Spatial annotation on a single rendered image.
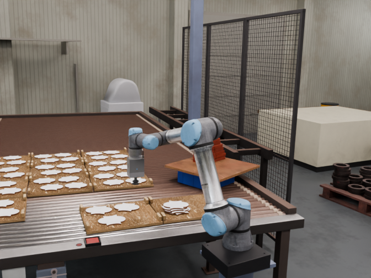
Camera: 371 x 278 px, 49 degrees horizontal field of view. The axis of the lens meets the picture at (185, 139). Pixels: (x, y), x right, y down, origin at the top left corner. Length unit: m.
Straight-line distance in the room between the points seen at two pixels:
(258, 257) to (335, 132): 5.17
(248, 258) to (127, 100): 5.80
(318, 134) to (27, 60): 5.15
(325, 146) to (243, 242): 5.01
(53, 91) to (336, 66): 7.12
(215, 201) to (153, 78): 6.75
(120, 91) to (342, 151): 3.94
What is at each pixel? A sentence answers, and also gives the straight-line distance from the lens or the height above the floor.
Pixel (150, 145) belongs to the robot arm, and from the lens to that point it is 2.12.
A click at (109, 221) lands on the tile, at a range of 2.29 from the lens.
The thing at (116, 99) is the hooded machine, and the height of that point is 1.00.
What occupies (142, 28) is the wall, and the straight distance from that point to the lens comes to 8.38.
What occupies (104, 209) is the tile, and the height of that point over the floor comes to 0.94.
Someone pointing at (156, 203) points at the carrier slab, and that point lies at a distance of 2.54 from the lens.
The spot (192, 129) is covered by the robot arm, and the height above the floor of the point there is 1.51.
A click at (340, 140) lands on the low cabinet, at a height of 0.50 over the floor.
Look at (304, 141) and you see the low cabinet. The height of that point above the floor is 0.45.
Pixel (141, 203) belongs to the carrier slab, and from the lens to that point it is 2.55.
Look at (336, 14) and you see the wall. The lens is 11.35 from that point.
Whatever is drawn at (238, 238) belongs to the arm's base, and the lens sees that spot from 1.99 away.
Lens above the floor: 1.85
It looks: 12 degrees down
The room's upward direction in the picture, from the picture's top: 1 degrees clockwise
